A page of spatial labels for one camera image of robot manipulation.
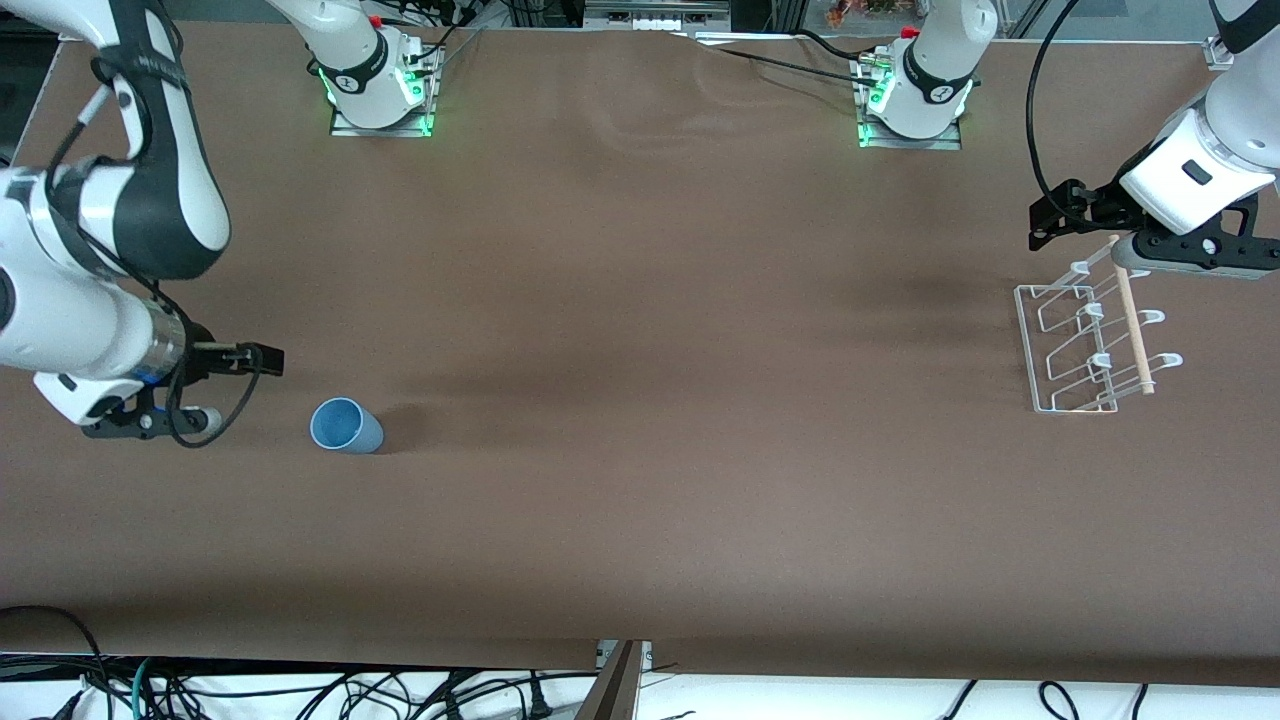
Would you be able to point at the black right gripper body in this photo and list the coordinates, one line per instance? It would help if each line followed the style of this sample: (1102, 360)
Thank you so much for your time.
(207, 359)

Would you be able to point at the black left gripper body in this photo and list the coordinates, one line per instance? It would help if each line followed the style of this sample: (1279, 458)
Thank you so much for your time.
(1098, 208)

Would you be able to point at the blue plastic cup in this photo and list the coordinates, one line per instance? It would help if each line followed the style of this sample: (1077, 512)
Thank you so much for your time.
(350, 428)

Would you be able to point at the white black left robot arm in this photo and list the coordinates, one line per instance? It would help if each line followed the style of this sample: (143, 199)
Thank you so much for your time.
(1235, 130)

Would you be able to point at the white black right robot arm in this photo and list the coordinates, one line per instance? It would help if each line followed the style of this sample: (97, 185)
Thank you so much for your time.
(60, 320)

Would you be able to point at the wooden rack rod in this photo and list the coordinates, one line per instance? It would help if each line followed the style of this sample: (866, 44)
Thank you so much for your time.
(1132, 315)

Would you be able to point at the orange flower decoration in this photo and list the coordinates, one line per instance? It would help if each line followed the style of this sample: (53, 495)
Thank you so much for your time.
(860, 12)

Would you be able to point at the brown table cover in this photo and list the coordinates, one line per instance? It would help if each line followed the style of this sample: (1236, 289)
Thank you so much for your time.
(640, 400)

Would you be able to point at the white power strip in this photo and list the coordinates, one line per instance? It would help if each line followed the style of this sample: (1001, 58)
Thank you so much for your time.
(655, 20)

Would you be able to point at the brown wooden beam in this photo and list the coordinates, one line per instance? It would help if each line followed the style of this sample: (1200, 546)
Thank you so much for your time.
(612, 695)

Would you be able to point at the black right camera mount bracket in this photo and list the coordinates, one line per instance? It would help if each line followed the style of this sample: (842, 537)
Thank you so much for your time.
(120, 425)

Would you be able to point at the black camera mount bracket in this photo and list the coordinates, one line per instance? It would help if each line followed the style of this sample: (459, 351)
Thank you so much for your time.
(1200, 250)
(120, 425)

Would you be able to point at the black left camera mount bracket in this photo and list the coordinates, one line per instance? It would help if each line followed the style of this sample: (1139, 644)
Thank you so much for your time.
(1200, 250)

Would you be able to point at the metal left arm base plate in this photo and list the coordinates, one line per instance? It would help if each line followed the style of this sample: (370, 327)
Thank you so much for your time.
(940, 143)

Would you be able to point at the aluminium table corner bracket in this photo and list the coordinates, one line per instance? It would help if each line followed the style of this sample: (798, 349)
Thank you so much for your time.
(1218, 55)

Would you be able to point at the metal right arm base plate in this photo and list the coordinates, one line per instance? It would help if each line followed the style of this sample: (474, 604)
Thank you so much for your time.
(345, 128)

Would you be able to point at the small metal table bracket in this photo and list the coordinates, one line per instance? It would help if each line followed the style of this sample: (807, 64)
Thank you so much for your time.
(646, 655)

